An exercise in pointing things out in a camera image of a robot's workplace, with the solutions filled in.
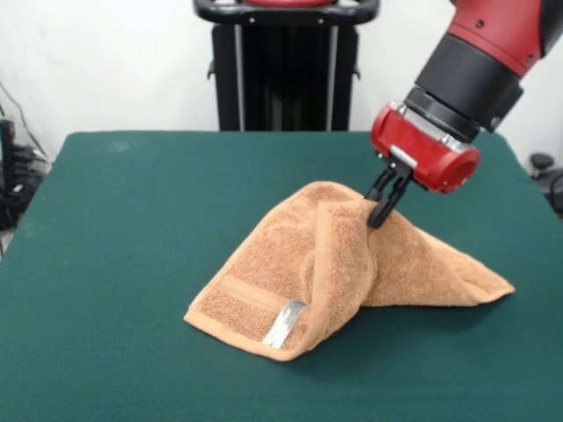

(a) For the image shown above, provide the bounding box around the black cable bundle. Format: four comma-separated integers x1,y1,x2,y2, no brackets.
0,147,50,230

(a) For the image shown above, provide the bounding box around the black office chair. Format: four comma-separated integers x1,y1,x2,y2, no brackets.
530,152,563,221

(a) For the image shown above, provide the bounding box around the tan terry towel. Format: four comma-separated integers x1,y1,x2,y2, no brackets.
183,179,516,364

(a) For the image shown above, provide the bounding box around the grey cable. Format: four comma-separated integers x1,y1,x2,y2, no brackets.
0,81,48,157

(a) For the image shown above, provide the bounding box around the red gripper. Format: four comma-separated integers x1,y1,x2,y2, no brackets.
363,101,481,229

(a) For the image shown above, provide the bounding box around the dark green table cloth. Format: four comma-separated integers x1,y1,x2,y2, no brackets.
0,129,563,422

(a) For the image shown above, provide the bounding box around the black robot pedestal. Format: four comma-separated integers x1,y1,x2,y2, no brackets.
192,0,379,132

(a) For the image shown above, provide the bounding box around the black equipment box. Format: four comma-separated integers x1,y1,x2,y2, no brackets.
0,117,18,194

